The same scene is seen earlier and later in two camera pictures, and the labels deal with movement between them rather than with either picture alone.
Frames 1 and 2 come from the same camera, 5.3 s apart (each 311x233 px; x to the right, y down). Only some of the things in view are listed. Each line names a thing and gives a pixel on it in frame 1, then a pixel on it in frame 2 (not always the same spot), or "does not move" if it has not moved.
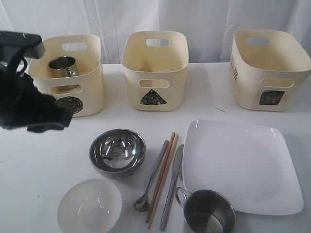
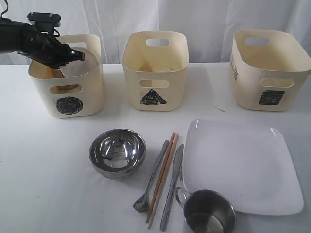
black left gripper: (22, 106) to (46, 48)
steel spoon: (142, 204) does not move
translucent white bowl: (89, 206) to (80, 67)
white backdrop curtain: (208, 26) does not move
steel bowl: (116, 153) does not move
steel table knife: (176, 167) does not move
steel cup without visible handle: (63, 66) to (72, 88)
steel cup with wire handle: (208, 211) does not move
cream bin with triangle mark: (155, 62) does not move
